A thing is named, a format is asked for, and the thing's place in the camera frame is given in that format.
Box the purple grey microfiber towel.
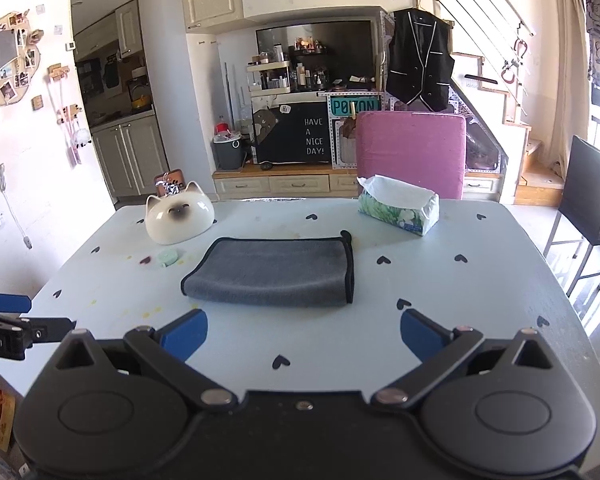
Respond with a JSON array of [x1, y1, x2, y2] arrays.
[[181, 231, 354, 308]]

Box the mint green small coaster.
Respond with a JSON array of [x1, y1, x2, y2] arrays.
[[157, 248, 180, 268]]

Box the white ceramic cat bowl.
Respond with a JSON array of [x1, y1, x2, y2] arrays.
[[144, 181, 215, 246]]

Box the green floral tissue box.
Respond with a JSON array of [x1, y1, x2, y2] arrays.
[[358, 174, 440, 237]]

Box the cream drawer sideboard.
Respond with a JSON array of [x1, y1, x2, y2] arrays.
[[212, 164, 504, 202]]

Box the wooden staircase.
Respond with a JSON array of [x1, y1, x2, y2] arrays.
[[450, 52, 564, 207]]

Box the cream kitchen cabinets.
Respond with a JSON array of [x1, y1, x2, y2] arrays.
[[91, 112, 169, 200]]

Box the pink upholstered chair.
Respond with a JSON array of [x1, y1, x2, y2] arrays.
[[354, 110, 466, 200]]

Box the black metal chair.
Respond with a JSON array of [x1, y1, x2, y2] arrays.
[[543, 136, 600, 297]]

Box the grey trash bin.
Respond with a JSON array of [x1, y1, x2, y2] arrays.
[[212, 122, 247, 171]]

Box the teal potion sign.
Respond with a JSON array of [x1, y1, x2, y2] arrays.
[[327, 93, 382, 118]]

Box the black vest white trim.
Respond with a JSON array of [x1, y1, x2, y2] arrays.
[[386, 8, 454, 112]]

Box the cream tiered bottle shelf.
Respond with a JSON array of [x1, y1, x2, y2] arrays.
[[247, 44, 291, 96]]

